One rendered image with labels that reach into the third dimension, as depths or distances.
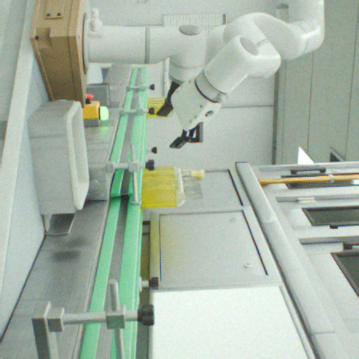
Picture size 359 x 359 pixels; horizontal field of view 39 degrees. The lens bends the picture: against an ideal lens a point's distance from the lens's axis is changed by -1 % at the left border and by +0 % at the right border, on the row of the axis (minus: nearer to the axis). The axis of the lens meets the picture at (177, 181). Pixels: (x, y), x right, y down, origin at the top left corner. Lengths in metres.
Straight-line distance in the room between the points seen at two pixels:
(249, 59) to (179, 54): 0.34
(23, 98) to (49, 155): 0.13
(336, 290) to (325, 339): 0.26
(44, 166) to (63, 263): 0.22
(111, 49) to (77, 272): 0.58
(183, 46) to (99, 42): 0.21
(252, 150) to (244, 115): 0.56
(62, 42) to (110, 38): 0.17
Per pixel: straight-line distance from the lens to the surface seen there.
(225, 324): 1.18
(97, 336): 0.90
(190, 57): 1.33
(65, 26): 1.21
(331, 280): 1.44
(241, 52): 1.03
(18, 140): 1.07
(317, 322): 1.22
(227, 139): 7.61
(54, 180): 1.14
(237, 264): 1.40
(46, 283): 1.03
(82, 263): 1.07
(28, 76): 1.18
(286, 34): 1.23
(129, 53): 1.32
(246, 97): 7.50
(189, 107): 1.12
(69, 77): 1.28
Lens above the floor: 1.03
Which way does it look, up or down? 2 degrees up
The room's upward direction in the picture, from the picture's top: 87 degrees clockwise
